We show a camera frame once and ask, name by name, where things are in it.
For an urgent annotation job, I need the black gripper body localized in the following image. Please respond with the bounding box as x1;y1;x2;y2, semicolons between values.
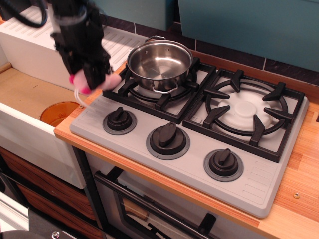
51;20;111;74

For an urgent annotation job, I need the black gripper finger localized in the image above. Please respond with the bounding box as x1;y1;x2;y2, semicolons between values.
59;48;83;75
83;61;107;90

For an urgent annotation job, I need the pink stuffed pig toy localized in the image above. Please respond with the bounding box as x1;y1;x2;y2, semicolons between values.
69;69;122;108

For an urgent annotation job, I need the stainless steel pan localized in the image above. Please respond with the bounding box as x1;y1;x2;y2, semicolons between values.
127;35;193;94

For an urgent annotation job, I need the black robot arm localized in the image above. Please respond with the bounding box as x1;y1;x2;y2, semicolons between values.
51;0;112;90

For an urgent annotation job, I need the black left stove knob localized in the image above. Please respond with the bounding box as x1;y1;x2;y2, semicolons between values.
103;107;137;135

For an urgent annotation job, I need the black stove knob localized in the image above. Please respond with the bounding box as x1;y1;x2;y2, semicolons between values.
146;122;190;160
103;107;137;135
203;148;244;182

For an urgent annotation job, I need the black middle stove knob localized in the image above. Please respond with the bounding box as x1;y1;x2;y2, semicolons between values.
146;122;190;160

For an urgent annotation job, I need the grey toy stove top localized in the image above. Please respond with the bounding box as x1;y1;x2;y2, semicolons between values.
69;46;310;219

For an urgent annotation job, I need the black right stove knob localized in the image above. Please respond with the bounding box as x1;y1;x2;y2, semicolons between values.
203;148;244;182

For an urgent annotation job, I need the white toy sink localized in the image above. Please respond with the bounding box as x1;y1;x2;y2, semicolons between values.
0;5;150;189

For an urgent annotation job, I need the white left burner cap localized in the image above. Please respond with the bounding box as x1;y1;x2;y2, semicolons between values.
135;86;185;99

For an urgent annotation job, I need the white burner cap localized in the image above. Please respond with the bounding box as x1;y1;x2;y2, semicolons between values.
135;86;185;99
218;90;273;131

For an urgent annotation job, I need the black left burner grate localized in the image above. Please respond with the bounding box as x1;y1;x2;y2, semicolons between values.
103;57;216;124

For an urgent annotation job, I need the black burner grate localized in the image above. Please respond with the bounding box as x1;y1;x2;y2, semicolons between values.
182;69;309;163
103;57;216;124

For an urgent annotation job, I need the wooden drawer front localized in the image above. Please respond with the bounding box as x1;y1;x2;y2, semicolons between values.
0;148;105;239

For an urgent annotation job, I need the white right burner cap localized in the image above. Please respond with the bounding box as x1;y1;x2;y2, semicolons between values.
218;90;273;131

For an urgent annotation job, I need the black right burner grate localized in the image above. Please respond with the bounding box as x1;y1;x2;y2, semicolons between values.
182;69;309;163

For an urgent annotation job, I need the black braided cable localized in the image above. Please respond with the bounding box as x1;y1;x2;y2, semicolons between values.
0;0;48;28

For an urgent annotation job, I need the oven door with handle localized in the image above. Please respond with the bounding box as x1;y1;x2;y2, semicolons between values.
93;166;252;239

